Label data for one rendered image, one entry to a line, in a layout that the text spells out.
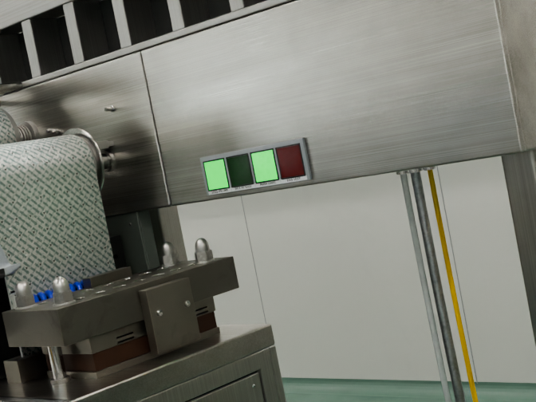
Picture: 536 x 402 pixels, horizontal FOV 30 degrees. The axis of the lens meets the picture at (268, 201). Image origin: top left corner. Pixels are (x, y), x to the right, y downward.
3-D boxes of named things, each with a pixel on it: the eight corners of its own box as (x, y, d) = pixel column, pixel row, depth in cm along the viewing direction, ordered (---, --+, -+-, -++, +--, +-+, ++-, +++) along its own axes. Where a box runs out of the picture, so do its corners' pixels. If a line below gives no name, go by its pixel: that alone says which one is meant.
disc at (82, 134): (64, 207, 199) (49, 134, 199) (65, 206, 200) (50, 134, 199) (109, 199, 189) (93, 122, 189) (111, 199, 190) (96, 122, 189)
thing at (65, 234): (11, 312, 173) (-10, 207, 173) (116, 281, 191) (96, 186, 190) (13, 312, 173) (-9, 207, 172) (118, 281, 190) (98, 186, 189)
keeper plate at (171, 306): (151, 354, 169) (138, 290, 168) (193, 338, 176) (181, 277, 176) (160, 354, 167) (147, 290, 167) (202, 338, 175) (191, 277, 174)
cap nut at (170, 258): (158, 267, 191) (153, 244, 191) (171, 263, 194) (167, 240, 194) (170, 266, 189) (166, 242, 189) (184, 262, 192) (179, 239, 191)
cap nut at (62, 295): (48, 307, 162) (42, 280, 161) (67, 301, 164) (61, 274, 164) (61, 306, 159) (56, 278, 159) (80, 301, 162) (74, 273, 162)
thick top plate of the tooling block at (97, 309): (9, 347, 168) (1, 312, 167) (182, 291, 197) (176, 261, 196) (64, 346, 157) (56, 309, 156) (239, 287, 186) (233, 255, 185)
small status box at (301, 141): (206, 195, 181) (199, 158, 181) (209, 195, 182) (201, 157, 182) (309, 179, 164) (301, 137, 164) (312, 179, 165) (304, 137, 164)
